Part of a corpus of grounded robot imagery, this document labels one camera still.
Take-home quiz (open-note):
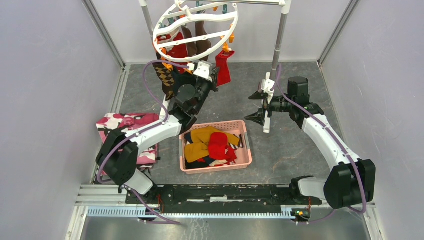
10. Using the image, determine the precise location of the yellow cloth in basket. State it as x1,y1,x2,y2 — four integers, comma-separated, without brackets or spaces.
183,126,243,164

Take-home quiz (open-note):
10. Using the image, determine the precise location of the white metal drying rack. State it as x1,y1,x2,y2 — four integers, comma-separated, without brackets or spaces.
138,0,292,134

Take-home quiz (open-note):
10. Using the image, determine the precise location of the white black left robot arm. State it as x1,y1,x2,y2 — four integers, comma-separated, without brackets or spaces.
96,63,220,204

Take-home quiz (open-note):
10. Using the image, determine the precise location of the red white patterned sock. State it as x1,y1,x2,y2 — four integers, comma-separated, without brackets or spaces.
215,50,235,87

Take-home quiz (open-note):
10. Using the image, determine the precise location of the white round clip hanger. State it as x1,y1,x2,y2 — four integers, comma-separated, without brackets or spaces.
152,0,239,63

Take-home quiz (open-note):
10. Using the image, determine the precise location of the pink camouflage folded cloth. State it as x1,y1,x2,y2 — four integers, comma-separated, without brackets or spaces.
96,113,160,171

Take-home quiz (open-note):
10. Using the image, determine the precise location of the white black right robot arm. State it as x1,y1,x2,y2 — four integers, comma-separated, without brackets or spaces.
245,76,376,214

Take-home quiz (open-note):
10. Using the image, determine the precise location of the argyle brown yellow sock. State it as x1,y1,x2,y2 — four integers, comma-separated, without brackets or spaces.
152,62,175,101

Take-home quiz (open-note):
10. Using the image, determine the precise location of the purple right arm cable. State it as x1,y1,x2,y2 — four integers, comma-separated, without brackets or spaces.
273,63,368,226

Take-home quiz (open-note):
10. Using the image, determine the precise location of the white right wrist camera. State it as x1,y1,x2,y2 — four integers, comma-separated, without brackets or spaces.
259,79,275,102

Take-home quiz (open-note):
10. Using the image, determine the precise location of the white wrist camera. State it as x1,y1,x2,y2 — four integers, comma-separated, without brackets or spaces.
187,61,213,82
259,79,275,102

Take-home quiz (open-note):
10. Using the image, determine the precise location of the red white santa sock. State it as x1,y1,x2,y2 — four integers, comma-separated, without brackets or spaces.
156,30,188,74

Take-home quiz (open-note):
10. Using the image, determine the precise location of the pink perforated plastic basket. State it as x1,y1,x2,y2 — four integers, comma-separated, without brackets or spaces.
179,120,253,174

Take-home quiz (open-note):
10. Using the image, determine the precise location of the red cloth in basket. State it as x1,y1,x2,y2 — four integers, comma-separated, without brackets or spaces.
208,132,237,162

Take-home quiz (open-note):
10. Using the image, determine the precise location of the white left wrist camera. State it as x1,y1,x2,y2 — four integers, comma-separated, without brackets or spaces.
187,61,213,82

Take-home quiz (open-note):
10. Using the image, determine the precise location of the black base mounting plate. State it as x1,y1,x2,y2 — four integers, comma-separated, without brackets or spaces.
142,184,322,214

